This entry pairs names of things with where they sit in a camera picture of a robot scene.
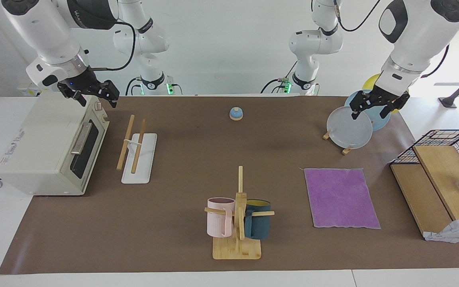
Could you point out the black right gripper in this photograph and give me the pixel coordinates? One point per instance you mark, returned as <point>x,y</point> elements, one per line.
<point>86,83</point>

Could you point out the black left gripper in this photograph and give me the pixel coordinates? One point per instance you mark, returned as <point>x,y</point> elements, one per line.
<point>377,95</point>

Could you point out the purple and grey towel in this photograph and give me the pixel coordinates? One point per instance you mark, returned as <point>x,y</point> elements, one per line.
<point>341,199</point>

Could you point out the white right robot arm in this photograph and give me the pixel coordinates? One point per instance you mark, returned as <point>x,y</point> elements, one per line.
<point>46,32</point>

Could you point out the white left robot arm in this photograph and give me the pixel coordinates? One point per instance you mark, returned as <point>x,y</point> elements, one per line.
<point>412,44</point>

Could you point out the wooden plate rack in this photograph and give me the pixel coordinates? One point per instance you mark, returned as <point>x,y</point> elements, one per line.
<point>347,151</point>

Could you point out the white towel rack wooden bars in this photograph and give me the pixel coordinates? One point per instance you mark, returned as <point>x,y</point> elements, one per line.
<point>140,159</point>

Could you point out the light blue plate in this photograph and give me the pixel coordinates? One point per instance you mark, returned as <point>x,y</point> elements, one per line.
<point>379,119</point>

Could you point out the yellow plate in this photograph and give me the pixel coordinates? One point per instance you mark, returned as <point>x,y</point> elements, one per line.
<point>371,82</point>

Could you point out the grey plate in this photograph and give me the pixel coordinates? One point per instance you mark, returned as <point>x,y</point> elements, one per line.
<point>347,129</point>

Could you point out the white power strip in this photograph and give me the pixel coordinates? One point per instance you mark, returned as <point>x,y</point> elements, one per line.
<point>28,91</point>

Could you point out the cream toaster oven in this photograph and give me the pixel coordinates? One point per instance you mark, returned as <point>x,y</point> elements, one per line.
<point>42,147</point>

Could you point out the blue call bell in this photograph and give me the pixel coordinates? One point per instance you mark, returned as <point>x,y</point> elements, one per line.
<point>236,114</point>

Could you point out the brown table mat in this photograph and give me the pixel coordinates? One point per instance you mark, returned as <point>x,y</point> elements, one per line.
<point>173,223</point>

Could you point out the dark teal mug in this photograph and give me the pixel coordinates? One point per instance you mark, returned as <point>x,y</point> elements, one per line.
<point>259,225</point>

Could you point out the pink mug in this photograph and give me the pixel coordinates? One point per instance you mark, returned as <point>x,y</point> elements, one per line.
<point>217,223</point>

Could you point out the wooden mug tree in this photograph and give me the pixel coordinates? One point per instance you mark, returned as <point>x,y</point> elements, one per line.
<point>237,249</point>

